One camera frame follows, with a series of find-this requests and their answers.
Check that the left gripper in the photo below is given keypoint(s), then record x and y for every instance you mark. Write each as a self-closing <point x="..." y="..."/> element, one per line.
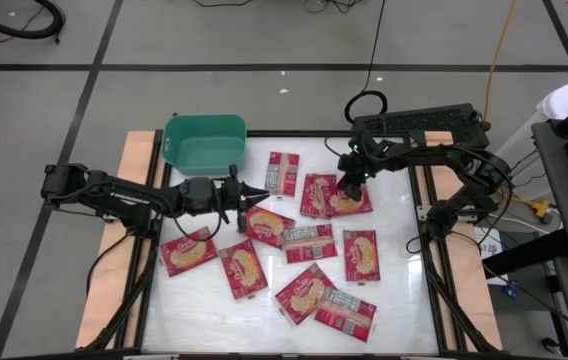
<point x="231" y="195"/>

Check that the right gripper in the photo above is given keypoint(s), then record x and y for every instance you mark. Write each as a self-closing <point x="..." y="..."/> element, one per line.
<point x="353" y="167"/>

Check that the red popcorn bag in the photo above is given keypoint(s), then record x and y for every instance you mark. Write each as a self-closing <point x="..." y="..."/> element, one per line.
<point x="314" y="197"/>
<point x="188" y="251"/>
<point x="359" y="206"/>
<point x="269" y="226"/>
<point x="346" y="314"/>
<point x="244" y="268"/>
<point x="301" y="295"/>
<point x="282" y="173"/>
<point x="310" y="243"/>
<point x="361" y="255"/>

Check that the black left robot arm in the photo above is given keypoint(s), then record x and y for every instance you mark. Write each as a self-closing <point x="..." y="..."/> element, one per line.
<point x="124" y="197"/>

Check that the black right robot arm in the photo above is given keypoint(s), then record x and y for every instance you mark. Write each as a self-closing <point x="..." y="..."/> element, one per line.
<point x="439" y="152"/>

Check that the teal plastic basket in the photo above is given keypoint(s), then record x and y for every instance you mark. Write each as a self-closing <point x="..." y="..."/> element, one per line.
<point x="204" y="150"/>

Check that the black vented equipment box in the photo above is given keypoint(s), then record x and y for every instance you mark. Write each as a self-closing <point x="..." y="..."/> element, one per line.
<point x="414" y="120"/>

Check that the white paper sheet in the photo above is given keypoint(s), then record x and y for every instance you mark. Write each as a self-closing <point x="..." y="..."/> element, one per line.
<point x="489" y="250"/>

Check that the small blue object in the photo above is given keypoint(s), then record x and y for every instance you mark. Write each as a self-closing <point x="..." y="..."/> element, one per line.
<point x="512" y="290"/>

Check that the yellow power plug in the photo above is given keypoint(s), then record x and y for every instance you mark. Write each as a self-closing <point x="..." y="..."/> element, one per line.
<point x="541" y="207"/>

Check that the white plastic bin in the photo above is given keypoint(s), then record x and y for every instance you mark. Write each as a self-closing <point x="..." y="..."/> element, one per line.
<point x="564" y="100"/>

